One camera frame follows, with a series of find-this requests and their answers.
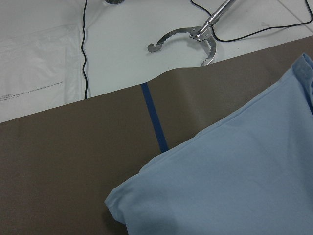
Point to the light blue t-shirt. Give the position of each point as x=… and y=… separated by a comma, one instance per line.
x=250, y=173

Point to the metal reacher grabber tool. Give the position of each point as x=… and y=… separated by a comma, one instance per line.
x=202, y=34

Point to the clear plastic sheet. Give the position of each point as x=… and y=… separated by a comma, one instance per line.
x=40, y=71

